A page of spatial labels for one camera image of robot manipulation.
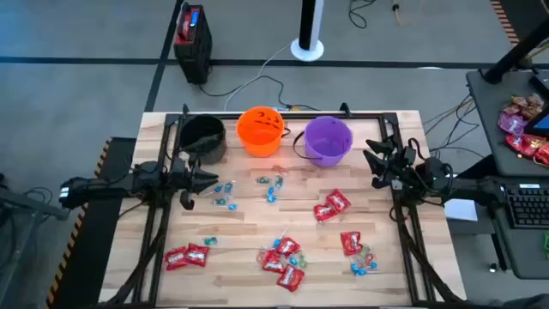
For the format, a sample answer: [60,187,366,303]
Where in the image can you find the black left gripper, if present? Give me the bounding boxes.
[169,155,220,195]

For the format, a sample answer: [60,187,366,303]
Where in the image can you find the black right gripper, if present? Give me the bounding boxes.
[362,138,420,191]

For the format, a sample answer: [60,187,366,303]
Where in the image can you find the red Skittles pack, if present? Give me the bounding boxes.
[275,264,306,294]
[164,246,190,273]
[325,188,353,214]
[184,242,211,269]
[261,250,287,275]
[312,203,341,223]
[340,230,365,258]
[274,236,303,258]

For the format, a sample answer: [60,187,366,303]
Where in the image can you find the black halloween bucket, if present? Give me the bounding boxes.
[178,114,228,166]

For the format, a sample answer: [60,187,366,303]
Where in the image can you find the pink candy bag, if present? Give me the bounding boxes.
[497,111,528,137]

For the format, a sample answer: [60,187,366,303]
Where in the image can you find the red candy pack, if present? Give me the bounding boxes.
[533,141,549,167]
[504,133,536,158]

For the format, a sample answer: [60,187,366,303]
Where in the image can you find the brown candy bag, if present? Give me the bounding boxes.
[509,92,546,121]

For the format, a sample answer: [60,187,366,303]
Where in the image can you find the purple pumpkin face bucket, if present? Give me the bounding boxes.
[293,115,354,168]

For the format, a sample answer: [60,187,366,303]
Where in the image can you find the orange pumpkin face bucket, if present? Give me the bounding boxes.
[235,106,292,159]

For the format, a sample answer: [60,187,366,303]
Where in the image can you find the white paper sheet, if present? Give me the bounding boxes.
[443,197,480,223]

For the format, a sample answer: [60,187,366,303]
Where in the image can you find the dark grey side desk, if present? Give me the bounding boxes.
[465,68,549,179]

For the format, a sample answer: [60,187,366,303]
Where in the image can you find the red and black case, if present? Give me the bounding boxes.
[172,2,214,86]

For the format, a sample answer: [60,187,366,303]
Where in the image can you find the hazard striped black platform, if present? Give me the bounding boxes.
[44,136,139,309]

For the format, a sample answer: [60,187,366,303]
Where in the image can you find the white and black pole stand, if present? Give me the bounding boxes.
[289,0,326,63]

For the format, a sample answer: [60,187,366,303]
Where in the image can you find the black keyboard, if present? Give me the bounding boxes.
[504,183,549,230]

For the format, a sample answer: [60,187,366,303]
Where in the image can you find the black desk pole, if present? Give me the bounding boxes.
[482,15,549,86]

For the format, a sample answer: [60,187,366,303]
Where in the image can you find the tablet with blue screen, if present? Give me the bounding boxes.
[523,105,549,138]

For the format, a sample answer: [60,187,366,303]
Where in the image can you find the grey keyboard desk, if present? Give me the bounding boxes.
[479,174,549,281]

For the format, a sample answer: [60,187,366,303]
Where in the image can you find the black desk device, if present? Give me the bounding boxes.
[528,67,549,100]

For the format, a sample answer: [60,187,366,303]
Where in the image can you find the hazard striped black mat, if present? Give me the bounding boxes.
[490,0,549,47]

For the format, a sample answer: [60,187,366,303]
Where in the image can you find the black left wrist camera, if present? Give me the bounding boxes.
[178,190,196,211]

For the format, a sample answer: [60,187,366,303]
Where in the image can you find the black aluminium table frame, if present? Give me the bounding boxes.
[100,102,467,309]

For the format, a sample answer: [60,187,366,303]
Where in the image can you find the black desk cables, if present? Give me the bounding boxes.
[422,94,484,161]

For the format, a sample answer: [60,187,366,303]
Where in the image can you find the white floor cable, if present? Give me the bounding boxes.
[223,41,294,112]

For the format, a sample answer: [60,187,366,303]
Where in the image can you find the black coiled floor cable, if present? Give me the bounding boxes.
[347,0,379,30]

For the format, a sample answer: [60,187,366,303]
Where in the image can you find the yellow floor cable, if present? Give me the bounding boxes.
[391,0,426,27]

